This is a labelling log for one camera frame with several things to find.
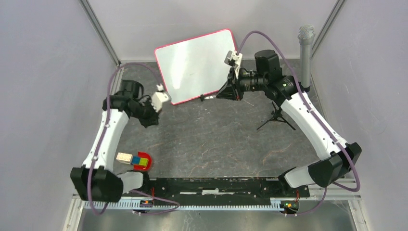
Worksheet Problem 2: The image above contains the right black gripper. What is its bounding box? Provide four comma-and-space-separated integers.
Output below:
217, 66, 267, 101

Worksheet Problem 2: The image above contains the pink framed whiteboard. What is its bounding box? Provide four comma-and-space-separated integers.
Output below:
154, 29, 236, 105

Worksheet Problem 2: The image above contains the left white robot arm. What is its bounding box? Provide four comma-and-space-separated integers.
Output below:
70, 80, 169, 202

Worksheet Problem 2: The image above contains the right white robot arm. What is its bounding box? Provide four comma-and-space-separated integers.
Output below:
216, 50, 362, 196

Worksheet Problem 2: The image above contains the red bowl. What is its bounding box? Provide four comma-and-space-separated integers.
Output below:
131, 152, 153, 171

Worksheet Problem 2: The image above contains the colourful block toy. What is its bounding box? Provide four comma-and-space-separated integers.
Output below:
131, 156, 149, 167

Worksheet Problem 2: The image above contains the cream lego brick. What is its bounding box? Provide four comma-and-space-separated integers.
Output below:
116, 153, 133, 165

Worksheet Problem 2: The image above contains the silver microphone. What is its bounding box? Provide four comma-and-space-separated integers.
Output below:
298, 24, 315, 92

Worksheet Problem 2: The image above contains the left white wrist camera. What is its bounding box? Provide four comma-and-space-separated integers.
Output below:
151, 84, 171, 113

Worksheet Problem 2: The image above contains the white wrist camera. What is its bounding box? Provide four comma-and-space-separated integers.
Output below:
151, 84, 171, 113
224, 51, 242, 68

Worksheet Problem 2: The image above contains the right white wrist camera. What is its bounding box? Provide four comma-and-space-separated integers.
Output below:
224, 51, 242, 68

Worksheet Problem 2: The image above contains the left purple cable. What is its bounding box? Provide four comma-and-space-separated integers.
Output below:
87, 62, 181, 217

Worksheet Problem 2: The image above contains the purple cable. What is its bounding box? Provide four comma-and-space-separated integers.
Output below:
87, 62, 181, 217
236, 30, 361, 217

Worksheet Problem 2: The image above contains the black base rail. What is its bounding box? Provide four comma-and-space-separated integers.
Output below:
139, 177, 310, 206

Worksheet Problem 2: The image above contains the aluminium toothed rail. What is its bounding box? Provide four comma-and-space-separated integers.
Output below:
83, 196, 300, 211

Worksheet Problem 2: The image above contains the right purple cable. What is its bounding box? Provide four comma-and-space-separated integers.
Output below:
236, 30, 361, 217

